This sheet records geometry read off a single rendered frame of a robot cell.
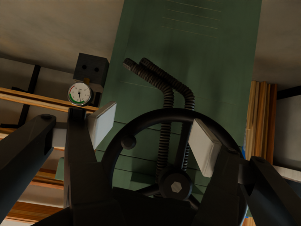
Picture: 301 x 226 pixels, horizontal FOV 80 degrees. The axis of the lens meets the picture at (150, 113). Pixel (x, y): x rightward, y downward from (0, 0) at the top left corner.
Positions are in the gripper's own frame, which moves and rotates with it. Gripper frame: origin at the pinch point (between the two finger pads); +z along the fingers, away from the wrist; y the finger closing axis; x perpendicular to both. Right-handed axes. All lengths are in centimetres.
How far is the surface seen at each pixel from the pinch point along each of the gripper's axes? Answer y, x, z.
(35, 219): -110, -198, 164
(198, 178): 17.1, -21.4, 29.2
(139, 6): -10, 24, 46
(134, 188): -0.3, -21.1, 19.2
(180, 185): 7.4, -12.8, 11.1
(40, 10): -92, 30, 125
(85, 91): -17.8, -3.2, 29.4
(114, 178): -6.1, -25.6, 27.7
